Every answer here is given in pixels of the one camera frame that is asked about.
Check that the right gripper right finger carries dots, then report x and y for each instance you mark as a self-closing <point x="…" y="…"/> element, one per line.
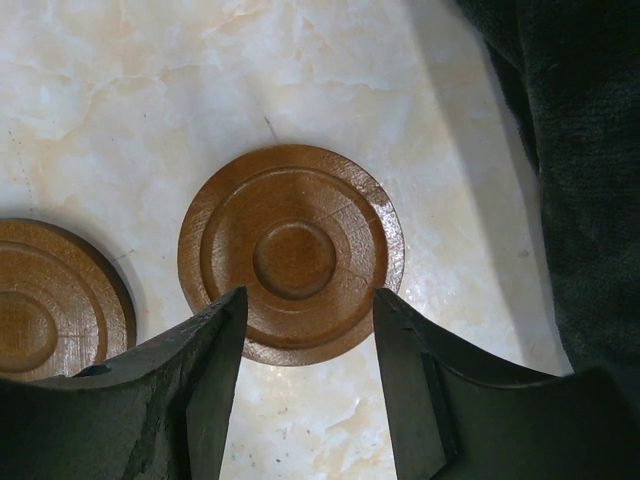
<point x="456" y="411"/>

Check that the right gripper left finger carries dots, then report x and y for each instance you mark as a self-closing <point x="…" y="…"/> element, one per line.
<point x="158" y="411"/>

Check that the dark wooden coaster back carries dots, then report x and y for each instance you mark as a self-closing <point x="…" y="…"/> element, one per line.
<point x="309" y="234"/>

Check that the black floral blanket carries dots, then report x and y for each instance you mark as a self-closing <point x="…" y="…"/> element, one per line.
<point x="569" y="72"/>

